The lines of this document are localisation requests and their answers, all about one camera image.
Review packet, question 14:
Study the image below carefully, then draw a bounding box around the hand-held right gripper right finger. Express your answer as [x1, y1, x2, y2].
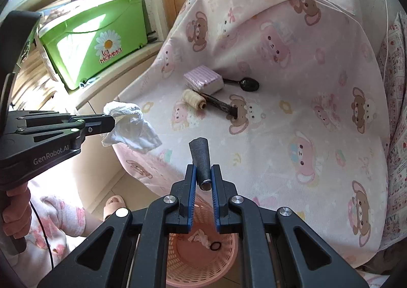
[210, 164, 371, 288]

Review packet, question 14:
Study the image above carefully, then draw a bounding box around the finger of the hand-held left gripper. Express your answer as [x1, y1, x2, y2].
[9, 111, 115, 124]
[6, 121, 115, 149]

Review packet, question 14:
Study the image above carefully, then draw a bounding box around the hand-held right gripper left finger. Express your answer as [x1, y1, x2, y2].
[36, 164, 198, 288]

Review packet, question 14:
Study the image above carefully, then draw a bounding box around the dark grey foam cylinder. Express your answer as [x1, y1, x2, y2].
[188, 137, 213, 191]

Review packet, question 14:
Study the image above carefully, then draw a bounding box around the white tissue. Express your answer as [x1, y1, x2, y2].
[188, 229, 212, 247]
[101, 101, 163, 153]

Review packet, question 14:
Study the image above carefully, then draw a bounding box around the pink plastic basket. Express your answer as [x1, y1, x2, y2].
[165, 194, 244, 288]

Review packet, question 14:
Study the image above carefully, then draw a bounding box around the black handled tool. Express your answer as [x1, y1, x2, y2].
[199, 92, 240, 118]

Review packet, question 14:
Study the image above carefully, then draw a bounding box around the cream thread spool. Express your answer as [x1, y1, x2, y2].
[182, 89, 207, 111]

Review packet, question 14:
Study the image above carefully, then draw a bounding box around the pink checked tissue pack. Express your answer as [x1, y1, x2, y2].
[184, 65, 225, 91]

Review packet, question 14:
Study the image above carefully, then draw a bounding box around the black plastic spoon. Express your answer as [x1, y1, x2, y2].
[222, 77, 259, 92]

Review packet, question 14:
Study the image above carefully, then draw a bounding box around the person's left hand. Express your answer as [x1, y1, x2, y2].
[3, 186, 32, 241]

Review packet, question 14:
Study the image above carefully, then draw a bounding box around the white cabinet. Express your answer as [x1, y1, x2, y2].
[71, 38, 167, 214]

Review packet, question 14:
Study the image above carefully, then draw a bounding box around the white lace cloth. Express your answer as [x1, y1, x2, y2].
[38, 40, 69, 92]

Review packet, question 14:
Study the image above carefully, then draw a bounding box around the wooden slatted rack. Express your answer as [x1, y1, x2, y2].
[13, 62, 64, 112]

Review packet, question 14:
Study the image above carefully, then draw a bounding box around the person's left leg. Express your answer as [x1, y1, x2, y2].
[9, 180, 105, 288]

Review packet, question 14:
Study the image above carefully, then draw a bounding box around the green plastic storage box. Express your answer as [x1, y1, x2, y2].
[37, 0, 150, 92]

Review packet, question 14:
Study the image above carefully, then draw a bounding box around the pink printed bedsheet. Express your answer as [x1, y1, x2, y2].
[111, 0, 393, 268]

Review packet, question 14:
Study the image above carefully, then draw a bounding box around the patterned quilt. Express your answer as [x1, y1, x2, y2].
[377, 11, 407, 250]

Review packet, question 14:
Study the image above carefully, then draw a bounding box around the black cable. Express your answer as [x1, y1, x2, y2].
[30, 201, 54, 279]

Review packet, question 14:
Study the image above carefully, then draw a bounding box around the white cable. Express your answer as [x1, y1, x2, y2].
[382, 0, 391, 92]

